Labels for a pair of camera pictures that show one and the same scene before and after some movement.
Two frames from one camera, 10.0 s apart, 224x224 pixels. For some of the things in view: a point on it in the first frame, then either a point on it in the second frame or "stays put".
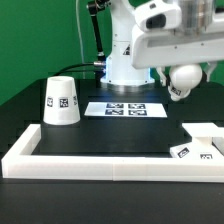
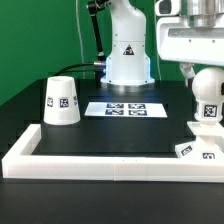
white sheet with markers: (126, 109) stays put
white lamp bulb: (183, 78) → (208, 88)
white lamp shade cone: (61, 101) stays put
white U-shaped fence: (21, 164) stays put
